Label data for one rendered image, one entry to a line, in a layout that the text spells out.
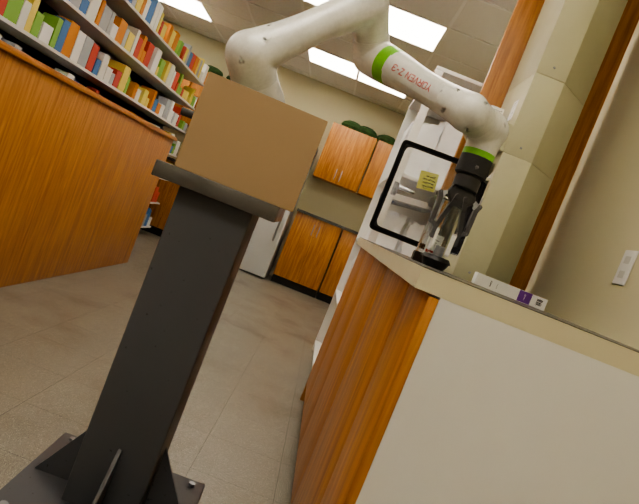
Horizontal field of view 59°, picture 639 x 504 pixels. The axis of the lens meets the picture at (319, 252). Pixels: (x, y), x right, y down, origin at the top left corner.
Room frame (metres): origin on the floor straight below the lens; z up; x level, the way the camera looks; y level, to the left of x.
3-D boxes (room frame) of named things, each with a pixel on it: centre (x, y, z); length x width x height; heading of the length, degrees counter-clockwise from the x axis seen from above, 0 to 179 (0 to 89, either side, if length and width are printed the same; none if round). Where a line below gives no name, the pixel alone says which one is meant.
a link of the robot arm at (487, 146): (1.62, -0.32, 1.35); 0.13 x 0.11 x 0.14; 138
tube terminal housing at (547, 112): (2.18, -0.60, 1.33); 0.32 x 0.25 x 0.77; 0
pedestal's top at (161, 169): (1.53, 0.29, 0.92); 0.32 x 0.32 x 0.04; 2
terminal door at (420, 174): (2.36, -0.30, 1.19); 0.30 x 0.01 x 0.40; 83
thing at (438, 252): (1.63, -0.32, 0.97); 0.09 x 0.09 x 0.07
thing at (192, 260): (1.53, 0.29, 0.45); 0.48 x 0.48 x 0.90; 2
